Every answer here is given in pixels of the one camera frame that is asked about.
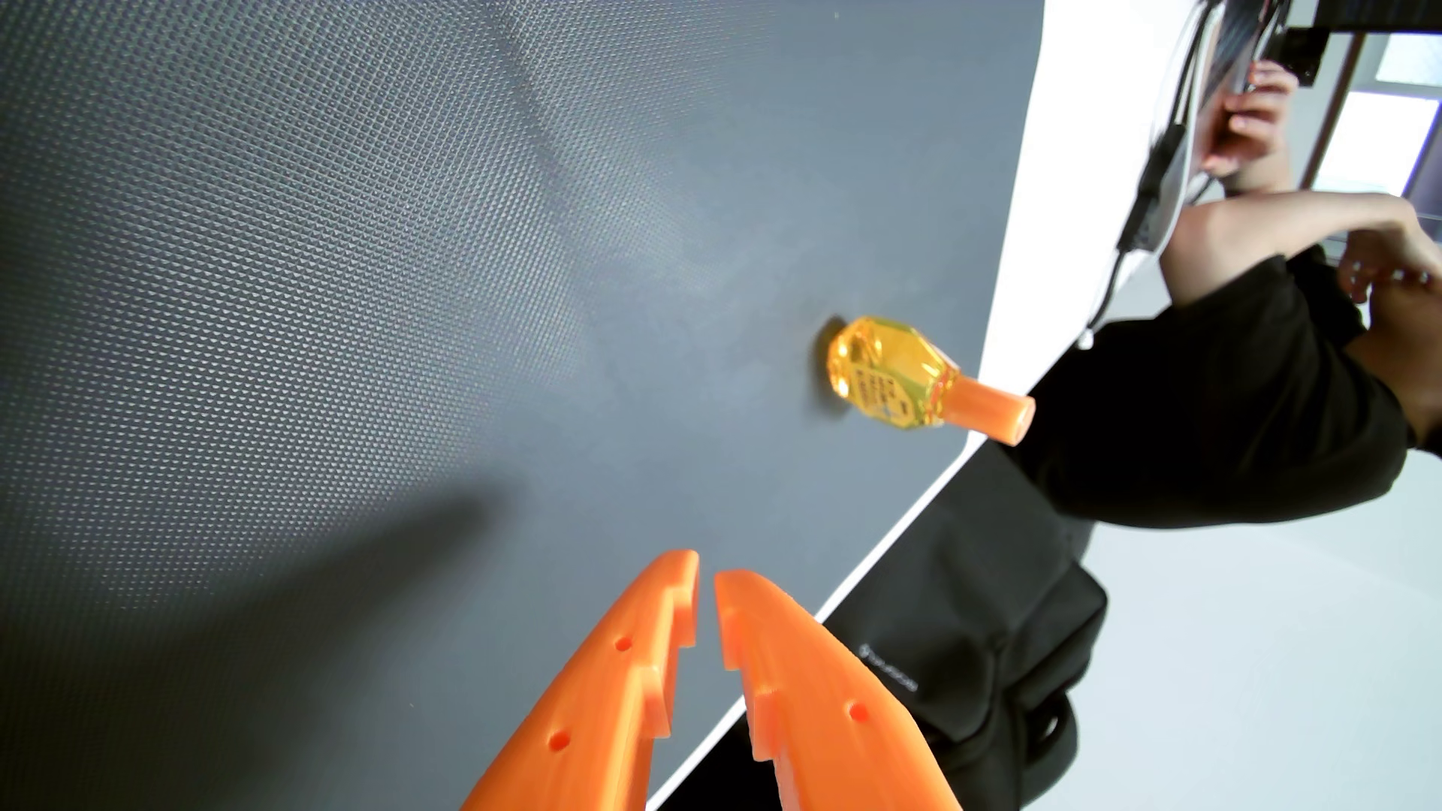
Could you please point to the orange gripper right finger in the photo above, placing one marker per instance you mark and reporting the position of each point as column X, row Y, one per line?
column 822, row 721

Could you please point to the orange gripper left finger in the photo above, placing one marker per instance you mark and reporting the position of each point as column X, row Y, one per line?
column 597, row 698

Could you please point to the yellow eyedrops bottle orange cap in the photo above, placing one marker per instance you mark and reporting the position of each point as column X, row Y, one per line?
column 890, row 374

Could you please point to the person's hand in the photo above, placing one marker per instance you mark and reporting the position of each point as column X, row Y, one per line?
column 1253, row 118
column 1391, row 254

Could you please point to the black bag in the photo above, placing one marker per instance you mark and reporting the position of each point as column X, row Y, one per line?
column 969, row 608

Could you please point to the grey textured mat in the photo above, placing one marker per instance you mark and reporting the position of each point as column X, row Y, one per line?
column 451, row 282

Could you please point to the person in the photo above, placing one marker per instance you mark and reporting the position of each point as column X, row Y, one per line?
column 1217, row 417

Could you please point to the white device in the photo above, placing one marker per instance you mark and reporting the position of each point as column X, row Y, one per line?
column 1183, row 169

